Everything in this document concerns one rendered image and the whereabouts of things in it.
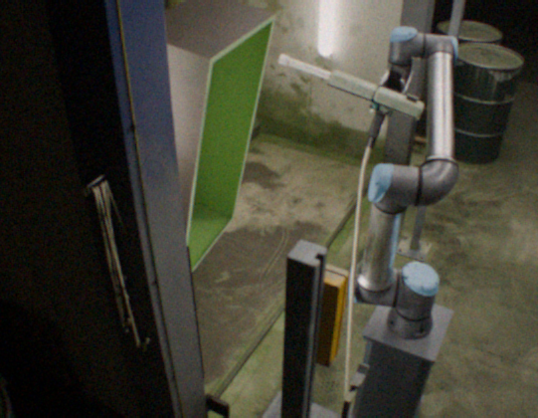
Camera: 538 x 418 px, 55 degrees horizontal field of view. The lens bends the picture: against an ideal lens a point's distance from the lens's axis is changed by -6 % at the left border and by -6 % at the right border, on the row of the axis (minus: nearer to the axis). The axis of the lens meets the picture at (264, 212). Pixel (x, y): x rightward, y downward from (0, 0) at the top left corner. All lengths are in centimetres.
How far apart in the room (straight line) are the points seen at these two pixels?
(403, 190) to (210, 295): 183
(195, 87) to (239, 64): 63
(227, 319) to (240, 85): 128
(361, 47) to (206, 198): 169
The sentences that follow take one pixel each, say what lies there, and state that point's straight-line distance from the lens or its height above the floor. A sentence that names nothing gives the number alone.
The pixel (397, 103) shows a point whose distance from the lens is 172.
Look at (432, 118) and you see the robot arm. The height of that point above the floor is 154.
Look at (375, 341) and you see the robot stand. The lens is 221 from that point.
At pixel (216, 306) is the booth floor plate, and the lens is 313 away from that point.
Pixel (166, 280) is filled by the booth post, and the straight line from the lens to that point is 154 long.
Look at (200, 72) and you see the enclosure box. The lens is 195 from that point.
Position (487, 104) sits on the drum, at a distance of 447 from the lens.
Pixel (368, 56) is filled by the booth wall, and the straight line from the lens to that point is 405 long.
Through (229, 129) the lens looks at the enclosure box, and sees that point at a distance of 276.
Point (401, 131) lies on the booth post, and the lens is 418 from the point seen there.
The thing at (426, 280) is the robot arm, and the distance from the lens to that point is 210.
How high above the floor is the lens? 229
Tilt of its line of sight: 36 degrees down
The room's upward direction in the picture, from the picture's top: straight up
